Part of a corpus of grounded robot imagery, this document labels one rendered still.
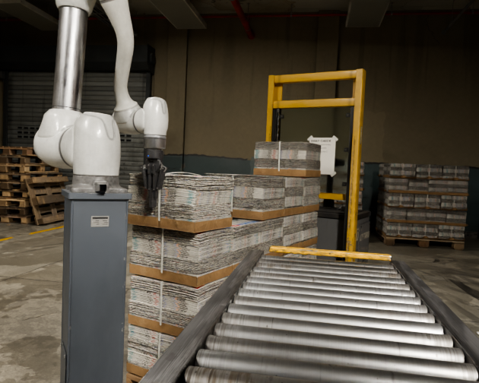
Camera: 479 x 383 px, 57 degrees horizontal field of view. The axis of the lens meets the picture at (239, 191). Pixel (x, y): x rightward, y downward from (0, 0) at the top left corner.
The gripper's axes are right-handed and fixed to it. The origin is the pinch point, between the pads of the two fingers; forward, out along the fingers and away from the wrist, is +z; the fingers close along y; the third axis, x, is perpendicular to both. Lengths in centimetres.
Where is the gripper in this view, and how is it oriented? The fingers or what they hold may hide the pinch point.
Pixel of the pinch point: (153, 198)
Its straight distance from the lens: 185.9
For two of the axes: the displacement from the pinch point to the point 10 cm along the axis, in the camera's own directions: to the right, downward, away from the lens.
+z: -0.4, 10.0, 0.5
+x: -4.9, 0.2, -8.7
